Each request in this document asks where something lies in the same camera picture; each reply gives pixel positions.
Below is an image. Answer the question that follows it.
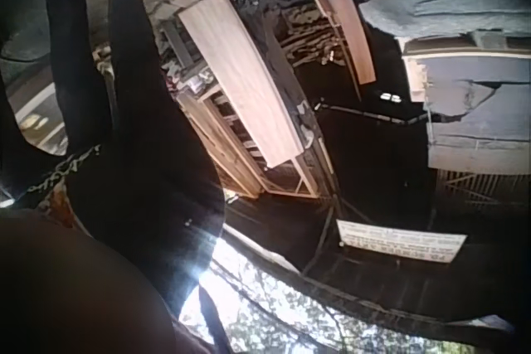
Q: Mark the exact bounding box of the dark round drum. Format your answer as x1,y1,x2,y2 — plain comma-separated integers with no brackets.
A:
0,0,54,77

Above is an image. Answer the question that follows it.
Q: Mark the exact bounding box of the light wooden plank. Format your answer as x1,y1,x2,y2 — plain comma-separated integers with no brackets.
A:
177,0,306,168

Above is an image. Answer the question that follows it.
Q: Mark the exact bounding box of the glass display counter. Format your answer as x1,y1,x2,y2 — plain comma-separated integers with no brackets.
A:
7,80,70,157

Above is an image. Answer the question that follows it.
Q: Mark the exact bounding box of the wooden shelf rack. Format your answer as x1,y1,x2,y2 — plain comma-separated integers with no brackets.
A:
157,17,335,201

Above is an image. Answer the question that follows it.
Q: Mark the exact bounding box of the curved brown wooden board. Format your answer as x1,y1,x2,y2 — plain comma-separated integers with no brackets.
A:
287,0,378,85

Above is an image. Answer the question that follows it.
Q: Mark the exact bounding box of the blue tarp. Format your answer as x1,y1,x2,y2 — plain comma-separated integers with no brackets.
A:
358,0,531,40

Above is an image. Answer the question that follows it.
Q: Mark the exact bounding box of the white printed sign board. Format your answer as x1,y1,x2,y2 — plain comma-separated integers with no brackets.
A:
334,218,469,264

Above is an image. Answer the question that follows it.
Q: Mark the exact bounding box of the black canopy frame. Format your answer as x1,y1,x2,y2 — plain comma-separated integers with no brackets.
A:
222,187,518,349

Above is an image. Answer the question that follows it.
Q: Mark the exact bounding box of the metal wire grille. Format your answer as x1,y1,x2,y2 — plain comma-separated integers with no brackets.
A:
434,167,531,208

